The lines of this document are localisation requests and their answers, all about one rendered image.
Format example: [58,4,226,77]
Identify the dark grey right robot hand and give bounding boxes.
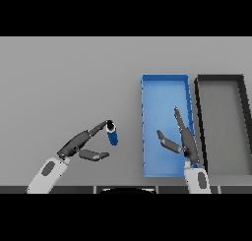
[156,106,201,164]

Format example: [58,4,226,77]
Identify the blue bin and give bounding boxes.
[140,73,200,179]

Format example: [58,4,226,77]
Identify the dark grey bin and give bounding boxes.
[193,74,252,178]

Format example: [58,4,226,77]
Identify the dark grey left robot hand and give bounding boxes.
[56,119,110,162]

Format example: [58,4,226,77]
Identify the blue pipe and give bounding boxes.
[105,119,119,147]

